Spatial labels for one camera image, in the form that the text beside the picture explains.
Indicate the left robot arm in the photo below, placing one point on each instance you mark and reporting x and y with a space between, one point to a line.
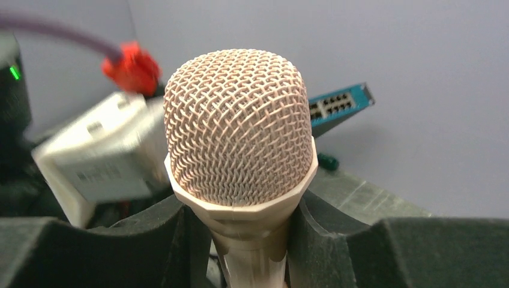
24 192

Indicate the green small object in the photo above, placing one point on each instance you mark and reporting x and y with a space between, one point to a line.
328 162

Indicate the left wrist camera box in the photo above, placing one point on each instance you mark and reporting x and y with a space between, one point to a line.
113 152

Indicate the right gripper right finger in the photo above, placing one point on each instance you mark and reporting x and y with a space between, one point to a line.
328 248

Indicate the blue network switch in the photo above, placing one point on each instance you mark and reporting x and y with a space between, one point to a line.
331 109

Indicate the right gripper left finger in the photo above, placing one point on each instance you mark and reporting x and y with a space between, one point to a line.
162 246

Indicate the pink microphone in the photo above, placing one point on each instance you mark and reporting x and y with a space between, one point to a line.
240 155

